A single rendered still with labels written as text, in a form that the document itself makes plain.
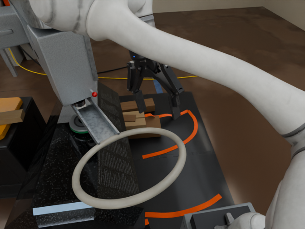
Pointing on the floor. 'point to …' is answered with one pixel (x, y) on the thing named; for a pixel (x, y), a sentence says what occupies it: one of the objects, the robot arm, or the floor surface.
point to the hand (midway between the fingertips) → (157, 111)
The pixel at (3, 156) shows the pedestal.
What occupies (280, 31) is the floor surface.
